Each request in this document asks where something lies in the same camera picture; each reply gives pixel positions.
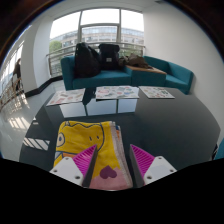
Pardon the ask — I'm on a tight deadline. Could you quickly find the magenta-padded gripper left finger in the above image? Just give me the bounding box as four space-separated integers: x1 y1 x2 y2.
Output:
49 144 99 188

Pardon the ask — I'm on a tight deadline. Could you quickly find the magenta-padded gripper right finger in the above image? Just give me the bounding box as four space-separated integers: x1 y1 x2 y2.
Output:
128 143 178 189

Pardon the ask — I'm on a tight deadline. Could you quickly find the yellow cartoon print towel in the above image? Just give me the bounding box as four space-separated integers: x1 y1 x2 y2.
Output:
53 120 134 191

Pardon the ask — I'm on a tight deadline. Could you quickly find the teal chair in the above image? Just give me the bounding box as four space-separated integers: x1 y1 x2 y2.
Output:
213 137 224 161

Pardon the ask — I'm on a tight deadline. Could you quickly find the printed paper sheet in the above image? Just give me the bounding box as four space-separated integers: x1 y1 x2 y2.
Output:
95 85 141 101
46 88 87 107
138 85 176 100

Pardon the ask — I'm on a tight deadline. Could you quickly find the teal corner sofa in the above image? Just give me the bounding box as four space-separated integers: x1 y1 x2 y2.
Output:
126 55 195 95

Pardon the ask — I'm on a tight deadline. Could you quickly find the large black backpack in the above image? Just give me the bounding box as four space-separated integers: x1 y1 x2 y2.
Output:
73 41 102 79

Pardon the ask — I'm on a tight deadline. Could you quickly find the brown jacket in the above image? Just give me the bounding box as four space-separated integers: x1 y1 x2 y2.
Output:
118 53 154 70

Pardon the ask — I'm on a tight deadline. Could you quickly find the person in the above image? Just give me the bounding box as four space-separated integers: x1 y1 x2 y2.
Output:
11 57 23 92

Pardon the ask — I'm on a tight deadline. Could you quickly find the black bag with label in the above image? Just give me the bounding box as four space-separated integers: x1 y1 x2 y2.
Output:
98 43 121 71

